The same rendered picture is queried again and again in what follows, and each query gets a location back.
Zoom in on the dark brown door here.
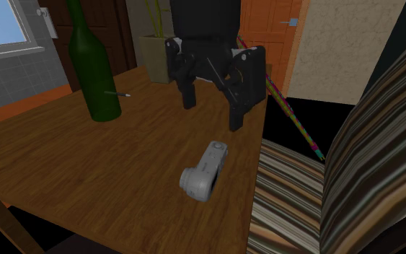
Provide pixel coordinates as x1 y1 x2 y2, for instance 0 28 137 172
37 0 138 93

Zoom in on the striped upholstered chair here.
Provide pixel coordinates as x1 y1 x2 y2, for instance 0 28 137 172
246 35 406 254

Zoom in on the brown wooden table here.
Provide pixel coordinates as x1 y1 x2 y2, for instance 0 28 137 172
0 63 273 254

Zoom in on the pink and green striped rod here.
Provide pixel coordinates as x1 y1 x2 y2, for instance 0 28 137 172
237 35 326 161

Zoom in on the beige planter with green stems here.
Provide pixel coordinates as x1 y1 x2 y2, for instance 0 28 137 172
139 0 176 84

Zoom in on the dark green glass bottle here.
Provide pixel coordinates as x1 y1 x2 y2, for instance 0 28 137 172
65 0 123 123

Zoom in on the orange wooden door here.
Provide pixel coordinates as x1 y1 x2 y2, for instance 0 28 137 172
237 0 311 97

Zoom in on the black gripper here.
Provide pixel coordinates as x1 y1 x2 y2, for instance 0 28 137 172
164 0 268 133

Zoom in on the grey compact camera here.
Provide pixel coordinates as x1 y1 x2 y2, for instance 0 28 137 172
179 141 229 203

